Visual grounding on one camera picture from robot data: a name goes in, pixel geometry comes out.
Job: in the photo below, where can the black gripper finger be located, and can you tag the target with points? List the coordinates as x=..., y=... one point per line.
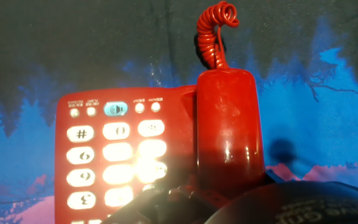
x=154, y=208

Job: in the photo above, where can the red telephone handset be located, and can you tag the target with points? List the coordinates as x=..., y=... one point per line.
x=228, y=124

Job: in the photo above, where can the red telephone base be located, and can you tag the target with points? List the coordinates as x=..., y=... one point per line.
x=172, y=102

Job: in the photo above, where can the blue black printed cloth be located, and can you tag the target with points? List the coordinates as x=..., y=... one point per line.
x=322, y=109

